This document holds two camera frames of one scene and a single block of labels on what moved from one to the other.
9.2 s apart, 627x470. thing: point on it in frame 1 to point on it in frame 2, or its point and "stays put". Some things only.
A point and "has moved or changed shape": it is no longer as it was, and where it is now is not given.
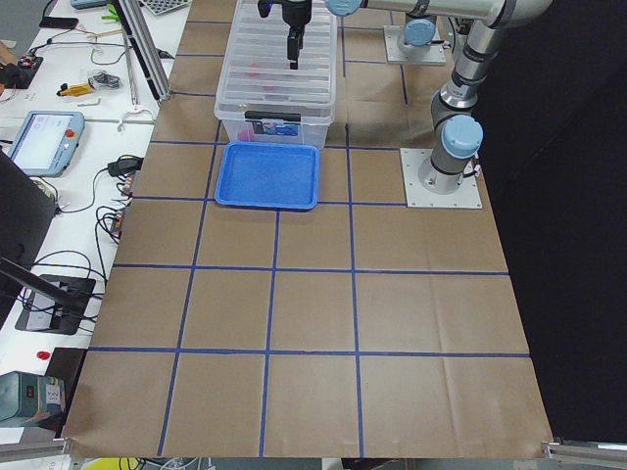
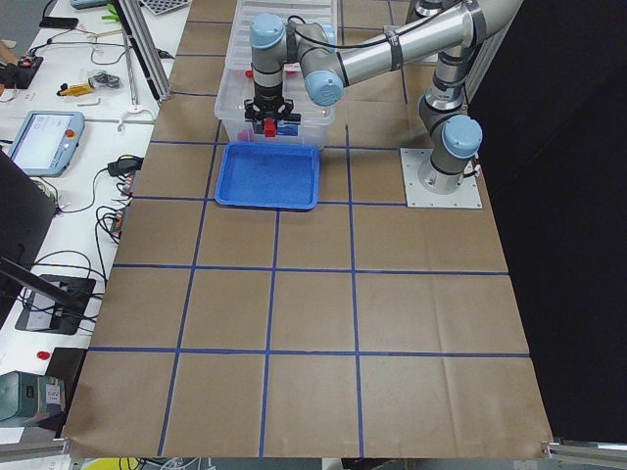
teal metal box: (23, 395) stays put
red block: (245, 136) to (269, 126)
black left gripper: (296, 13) to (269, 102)
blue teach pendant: (44, 142) stays put
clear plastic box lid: (257, 75) has moved or changed shape
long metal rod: (130, 59) stays put
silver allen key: (84, 105) stays put
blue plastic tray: (268, 175) stays put
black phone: (59, 23) stays put
